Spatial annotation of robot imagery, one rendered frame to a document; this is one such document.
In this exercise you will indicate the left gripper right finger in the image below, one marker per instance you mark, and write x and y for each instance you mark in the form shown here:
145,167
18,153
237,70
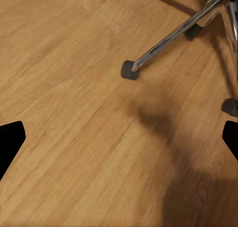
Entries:
230,136

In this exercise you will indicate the swivel chair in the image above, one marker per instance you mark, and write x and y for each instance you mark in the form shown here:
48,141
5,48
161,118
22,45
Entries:
228,9

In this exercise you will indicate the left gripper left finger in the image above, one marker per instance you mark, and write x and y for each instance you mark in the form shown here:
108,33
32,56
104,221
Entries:
12,137

